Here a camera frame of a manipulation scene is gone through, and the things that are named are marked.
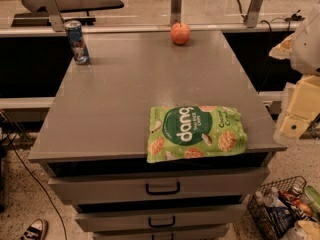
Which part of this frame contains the green rice chip bag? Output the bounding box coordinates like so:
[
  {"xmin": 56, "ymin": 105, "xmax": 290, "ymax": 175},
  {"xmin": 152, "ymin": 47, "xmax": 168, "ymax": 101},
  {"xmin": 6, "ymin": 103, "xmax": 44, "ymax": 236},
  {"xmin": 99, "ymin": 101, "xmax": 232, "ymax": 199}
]
[{"xmin": 147, "ymin": 106, "xmax": 248, "ymax": 163}]

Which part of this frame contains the clear plastic bottle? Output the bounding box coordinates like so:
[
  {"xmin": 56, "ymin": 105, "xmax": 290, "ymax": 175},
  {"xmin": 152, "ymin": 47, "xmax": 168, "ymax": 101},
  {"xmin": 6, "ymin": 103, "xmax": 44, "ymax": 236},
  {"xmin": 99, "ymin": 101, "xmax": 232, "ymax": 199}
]
[{"xmin": 263, "ymin": 187, "xmax": 285, "ymax": 207}]

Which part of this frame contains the metal bracket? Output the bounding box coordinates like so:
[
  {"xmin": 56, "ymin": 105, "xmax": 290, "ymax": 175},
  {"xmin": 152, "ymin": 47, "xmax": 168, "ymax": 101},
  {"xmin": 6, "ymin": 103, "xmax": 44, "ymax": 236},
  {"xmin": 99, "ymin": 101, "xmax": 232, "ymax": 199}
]
[
  {"xmin": 42, "ymin": 0, "xmax": 64, "ymax": 32},
  {"xmin": 170, "ymin": 0, "xmax": 182, "ymax": 25},
  {"xmin": 244, "ymin": 0, "xmax": 264, "ymax": 28}
]

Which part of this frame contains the grey drawer cabinet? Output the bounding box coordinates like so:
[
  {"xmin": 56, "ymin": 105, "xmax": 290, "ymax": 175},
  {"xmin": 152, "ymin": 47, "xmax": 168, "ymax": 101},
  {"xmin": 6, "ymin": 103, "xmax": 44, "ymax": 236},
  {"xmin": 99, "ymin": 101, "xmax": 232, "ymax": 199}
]
[{"xmin": 30, "ymin": 31, "xmax": 279, "ymax": 240}]

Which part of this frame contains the drawer black handle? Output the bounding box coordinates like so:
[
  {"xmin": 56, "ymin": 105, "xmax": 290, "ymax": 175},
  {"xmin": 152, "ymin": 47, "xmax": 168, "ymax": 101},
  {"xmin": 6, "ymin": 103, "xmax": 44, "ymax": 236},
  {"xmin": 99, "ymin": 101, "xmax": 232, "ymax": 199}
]
[
  {"xmin": 148, "ymin": 216, "xmax": 176, "ymax": 228},
  {"xmin": 151, "ymin": 233, "xmax": 174, "ymax": 240},
  {"xmin": 145, "ymin": 182, "xmax": 181, "ymax": 196}
]

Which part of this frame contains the top drawer black handle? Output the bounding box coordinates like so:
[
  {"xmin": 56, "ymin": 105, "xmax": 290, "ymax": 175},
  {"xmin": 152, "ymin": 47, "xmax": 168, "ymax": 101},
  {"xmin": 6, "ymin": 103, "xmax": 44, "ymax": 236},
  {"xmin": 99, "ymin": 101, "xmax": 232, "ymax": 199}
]
[{"xmin": 145, "ymin": 182, "xmax": 181, "ymax": 196}]

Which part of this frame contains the wire basket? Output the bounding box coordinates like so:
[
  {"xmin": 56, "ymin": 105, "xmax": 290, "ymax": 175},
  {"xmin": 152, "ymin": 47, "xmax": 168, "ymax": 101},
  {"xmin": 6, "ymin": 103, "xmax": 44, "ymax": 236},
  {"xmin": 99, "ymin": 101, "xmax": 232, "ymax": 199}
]
[{"xmin": 247, "ymin": 176, "xmax": 319, "ymax": 240}]

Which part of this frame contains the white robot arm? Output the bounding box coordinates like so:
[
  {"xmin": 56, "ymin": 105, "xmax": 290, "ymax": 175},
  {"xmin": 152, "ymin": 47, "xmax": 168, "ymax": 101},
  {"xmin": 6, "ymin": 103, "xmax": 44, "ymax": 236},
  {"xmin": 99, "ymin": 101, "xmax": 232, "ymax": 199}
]
[{"xmin": 269, "ymin": 4, "xmax": 320, "ymax": 144}]

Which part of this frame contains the left metal bracket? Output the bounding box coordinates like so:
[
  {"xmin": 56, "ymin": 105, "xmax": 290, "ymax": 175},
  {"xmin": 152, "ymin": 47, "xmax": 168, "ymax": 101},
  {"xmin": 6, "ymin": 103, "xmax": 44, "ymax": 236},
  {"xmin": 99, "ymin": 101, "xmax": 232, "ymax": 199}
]
[{"xmin": 42, "ymin": 0, "xmax": 64, "ymax": 32}]

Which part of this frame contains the bottom drawer black handle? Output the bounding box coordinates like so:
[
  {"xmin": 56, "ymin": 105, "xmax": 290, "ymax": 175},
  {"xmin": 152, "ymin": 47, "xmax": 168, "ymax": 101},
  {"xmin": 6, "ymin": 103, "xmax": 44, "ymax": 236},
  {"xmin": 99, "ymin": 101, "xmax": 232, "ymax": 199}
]
[{"xmin": 151, "ymin": 233, "xmax": 174, "ymax": 240}]

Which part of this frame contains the black floor cable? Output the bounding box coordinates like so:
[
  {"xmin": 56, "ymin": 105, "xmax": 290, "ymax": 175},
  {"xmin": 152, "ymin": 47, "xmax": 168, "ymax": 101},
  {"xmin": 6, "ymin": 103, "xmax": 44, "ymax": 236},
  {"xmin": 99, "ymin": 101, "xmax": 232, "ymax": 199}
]
[{"xmin": 0, "ymin": 130, "xmax": 69, "ymax": 240}]

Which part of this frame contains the middle drawer black handle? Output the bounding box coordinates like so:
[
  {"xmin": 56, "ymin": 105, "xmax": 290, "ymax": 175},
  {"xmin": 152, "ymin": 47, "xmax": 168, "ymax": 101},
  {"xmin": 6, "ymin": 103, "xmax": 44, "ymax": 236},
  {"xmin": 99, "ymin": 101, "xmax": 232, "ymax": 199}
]
[{"xmin": 148, "ymin": 216, "xmax": 176, "ymax": 228}]

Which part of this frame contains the red apple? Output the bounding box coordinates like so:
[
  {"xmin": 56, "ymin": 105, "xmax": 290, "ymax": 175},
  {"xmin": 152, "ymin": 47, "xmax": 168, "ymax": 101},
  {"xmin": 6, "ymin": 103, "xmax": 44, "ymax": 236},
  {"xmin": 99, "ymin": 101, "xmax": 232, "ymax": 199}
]
[{"xmin": 170, "ymin": 22, "xmax": 191, "ymax": 45}]

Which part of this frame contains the black and white sneaker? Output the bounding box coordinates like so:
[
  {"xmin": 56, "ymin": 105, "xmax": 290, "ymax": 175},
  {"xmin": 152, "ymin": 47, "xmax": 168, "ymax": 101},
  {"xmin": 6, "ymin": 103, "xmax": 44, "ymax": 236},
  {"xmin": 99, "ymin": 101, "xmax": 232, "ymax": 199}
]
[{"xmin": 19, "ymin": 219, "xmax": 48, "ymax": 240}]

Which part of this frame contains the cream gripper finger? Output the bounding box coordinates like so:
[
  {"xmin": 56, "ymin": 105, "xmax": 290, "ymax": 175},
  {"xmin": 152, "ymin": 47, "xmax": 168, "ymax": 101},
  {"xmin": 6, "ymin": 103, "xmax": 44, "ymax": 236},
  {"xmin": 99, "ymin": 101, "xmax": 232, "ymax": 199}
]
[{"xmin": 279, "ymin": 115, "xmax": 310, "ymax": 139}]

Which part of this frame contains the middle metal bracket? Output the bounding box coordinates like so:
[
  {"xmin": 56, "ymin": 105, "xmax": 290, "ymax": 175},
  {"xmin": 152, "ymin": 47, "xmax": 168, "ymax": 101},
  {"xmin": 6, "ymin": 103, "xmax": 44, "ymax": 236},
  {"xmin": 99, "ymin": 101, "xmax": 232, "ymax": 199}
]
[{"xmin": 170, "ymin": 0, "xmax": 182, "ymax": 25}]

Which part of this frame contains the right metal bracket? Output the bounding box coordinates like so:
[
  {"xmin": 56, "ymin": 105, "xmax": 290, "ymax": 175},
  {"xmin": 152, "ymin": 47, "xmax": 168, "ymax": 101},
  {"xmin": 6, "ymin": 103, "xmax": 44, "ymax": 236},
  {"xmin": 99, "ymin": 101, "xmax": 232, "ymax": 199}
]
[{"xmin": 244, "ymin": 0, "xmax": 264, "ymax": 28}]

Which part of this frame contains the blue redbull can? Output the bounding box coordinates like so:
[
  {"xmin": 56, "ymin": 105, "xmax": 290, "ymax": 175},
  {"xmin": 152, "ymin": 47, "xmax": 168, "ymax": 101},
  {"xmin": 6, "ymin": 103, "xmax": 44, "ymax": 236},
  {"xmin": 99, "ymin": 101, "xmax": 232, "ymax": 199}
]
[{"xmin": 64, "ymin": 20, "xmax": 89, "ymax": 64}]

